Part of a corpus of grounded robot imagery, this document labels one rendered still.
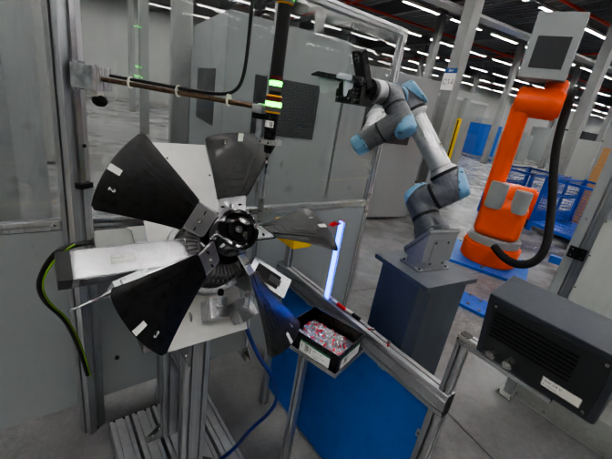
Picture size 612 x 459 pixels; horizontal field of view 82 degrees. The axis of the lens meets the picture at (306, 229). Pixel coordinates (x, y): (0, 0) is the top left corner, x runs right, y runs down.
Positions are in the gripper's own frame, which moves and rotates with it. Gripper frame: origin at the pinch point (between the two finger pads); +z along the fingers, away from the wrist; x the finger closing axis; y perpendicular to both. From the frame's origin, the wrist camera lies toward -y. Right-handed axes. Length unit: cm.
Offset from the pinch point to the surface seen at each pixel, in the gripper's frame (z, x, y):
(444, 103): -581, 331, -25
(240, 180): 18.9, 8.6, 33.7
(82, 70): 54, 49, 10
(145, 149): 45, 11, 26
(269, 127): 17.1, -1.0, 16.5
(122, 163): 51, 12, 30
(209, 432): 15, 24, 158
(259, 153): 11.6, 12.0, 25.9
